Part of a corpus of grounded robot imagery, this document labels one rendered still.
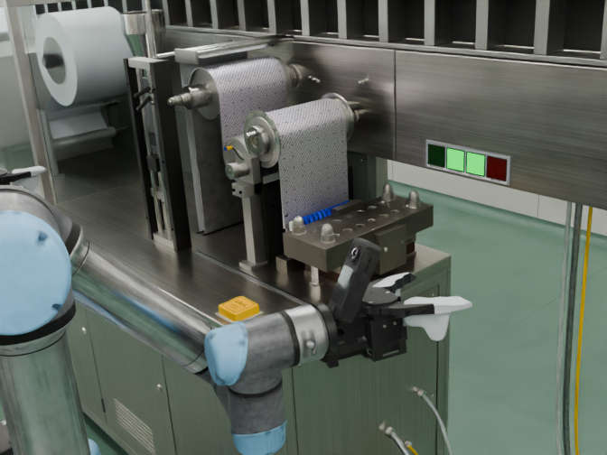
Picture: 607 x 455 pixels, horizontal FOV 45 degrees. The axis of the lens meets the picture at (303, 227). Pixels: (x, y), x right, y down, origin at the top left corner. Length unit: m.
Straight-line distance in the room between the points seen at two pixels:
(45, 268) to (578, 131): 1.19
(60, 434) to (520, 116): 1.21
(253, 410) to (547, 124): 1.00
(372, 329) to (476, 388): 2.09
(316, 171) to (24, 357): 1.20
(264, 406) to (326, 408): 0.85
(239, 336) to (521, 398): 2.20
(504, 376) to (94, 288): 2.39
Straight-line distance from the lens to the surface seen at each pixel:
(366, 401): 1.93
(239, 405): 0.98
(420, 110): 1.90
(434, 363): 2.11
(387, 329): 1.01
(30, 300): 0.80
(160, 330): 1.03
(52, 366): 0.87
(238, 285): 1.87
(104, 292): 0.99
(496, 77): 1.75
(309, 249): 1.76
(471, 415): 2.92
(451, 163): 1.86
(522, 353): 3.32
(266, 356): 0.94
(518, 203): 4.70
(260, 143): 1.83
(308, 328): 0.96
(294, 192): 1.88
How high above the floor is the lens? 1.71
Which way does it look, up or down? 22 degrees down
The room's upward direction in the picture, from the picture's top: 3 degrees counter-clockwise
